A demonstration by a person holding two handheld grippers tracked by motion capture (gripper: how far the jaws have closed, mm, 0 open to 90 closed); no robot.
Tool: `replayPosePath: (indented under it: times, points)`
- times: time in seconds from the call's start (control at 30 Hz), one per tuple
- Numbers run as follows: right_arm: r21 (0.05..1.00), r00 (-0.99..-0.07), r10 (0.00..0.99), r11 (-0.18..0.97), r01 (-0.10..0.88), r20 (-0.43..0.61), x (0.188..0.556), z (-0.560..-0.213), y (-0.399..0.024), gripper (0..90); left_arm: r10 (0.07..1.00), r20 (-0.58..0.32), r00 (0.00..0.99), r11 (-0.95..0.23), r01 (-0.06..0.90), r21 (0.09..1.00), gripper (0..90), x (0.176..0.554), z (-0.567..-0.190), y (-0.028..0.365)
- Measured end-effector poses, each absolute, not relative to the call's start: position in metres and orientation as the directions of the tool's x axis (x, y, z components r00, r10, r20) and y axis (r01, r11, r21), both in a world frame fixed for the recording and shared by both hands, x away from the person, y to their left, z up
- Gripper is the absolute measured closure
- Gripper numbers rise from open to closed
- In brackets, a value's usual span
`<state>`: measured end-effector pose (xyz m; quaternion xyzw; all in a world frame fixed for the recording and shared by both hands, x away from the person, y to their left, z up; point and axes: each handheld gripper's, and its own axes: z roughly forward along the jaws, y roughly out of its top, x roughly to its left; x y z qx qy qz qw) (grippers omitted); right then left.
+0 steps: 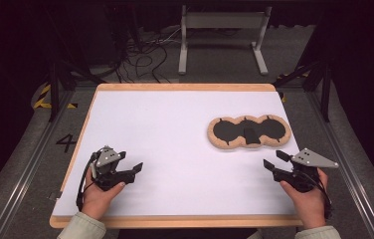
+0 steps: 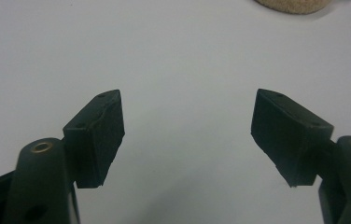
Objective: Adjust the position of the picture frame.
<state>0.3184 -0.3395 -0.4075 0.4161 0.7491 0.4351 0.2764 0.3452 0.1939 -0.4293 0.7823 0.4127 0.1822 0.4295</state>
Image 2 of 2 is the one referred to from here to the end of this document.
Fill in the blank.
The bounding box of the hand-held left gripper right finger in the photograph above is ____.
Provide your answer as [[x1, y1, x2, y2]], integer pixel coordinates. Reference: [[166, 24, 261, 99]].
[[250, 88, 335, 189]]

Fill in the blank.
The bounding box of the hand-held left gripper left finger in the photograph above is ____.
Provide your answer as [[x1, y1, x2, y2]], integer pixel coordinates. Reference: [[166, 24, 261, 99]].
[[63, 89, 126, 189]]

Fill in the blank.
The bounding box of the tan fleece insole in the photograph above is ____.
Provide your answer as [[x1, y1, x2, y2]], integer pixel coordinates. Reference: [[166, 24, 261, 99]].
[[253, 0, 330, 15]]

